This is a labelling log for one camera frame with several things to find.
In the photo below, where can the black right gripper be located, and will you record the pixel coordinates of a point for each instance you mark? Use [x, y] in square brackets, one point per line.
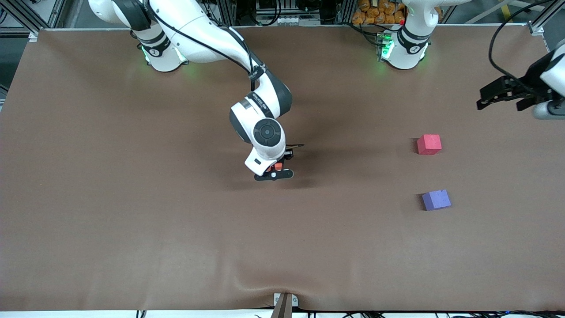
[288, 154]

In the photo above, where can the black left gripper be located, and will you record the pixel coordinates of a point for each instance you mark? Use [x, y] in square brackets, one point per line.
[532, 77]

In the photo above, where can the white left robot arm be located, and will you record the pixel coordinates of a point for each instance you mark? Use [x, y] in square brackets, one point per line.
[408, 53]

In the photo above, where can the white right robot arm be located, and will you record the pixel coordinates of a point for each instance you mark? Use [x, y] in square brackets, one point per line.
[198, 31]

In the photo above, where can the brown table mat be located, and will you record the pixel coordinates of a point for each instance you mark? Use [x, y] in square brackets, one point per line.
[282, 243]

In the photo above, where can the red foam block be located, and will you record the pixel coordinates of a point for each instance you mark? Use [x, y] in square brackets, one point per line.
[429, 144]

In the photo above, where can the purple foam block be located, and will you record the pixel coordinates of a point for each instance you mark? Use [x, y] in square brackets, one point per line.
[436, 200]

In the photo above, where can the metal table clamp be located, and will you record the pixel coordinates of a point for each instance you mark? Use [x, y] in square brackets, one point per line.
[284, 304]

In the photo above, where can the pile of orange objects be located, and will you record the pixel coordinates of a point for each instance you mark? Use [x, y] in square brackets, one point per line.
[375, 13]

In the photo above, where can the white terminal block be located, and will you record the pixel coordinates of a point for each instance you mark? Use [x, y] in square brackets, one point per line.
[291, 20]

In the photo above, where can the aluminium frame strut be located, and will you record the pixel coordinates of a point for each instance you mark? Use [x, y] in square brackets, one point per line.
[543, 20]
[20, 17]

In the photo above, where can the aluminium frame post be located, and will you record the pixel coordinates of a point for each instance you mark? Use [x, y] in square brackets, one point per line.
[346, 11]
[229, 11]

